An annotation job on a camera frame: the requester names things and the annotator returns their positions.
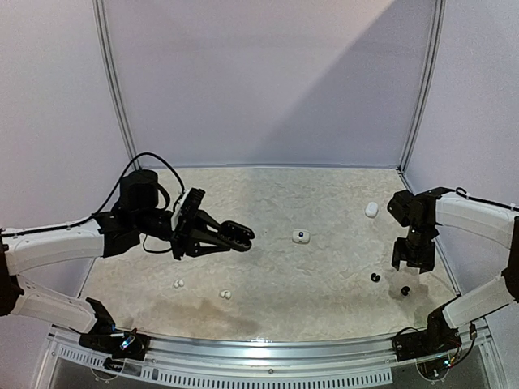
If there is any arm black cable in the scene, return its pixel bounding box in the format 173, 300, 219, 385
0, 152, 187, 254
453, 186, 519, 214

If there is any aluminium frame post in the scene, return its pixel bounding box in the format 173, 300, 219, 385
92, 0, 140, 169
397, 1, 445, 174

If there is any white oval charging case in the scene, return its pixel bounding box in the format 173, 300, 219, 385
364, 202, 379, 218

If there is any aluminium front rail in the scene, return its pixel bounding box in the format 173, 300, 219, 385
36, 322, 506, 388

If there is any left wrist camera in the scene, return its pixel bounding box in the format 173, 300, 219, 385
171, 187, 205, 233

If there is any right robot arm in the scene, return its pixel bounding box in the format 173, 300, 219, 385
387, 187, 518, 353

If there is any right aluminium frame post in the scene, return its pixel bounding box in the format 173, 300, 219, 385
397, 1, 445, 174

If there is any left aluminium frame post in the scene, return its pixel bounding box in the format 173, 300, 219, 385
92, 0, 140, 169

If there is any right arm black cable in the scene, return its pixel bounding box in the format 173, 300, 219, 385
453, 186, 519, 214

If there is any white stem earbud charging case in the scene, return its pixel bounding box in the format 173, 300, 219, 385
292, 229, 311, 244

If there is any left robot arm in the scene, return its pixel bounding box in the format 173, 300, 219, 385
1, 170, 255, 352

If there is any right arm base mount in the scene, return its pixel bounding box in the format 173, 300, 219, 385
392, 324, 461, 361

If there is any black earbud charging case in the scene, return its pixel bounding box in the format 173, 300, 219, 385
217, 220, 255, 252

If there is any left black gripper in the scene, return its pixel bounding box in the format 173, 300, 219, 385
135, 207, 234, 261

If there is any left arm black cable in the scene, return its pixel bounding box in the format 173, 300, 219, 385
0, 152, 187, 254

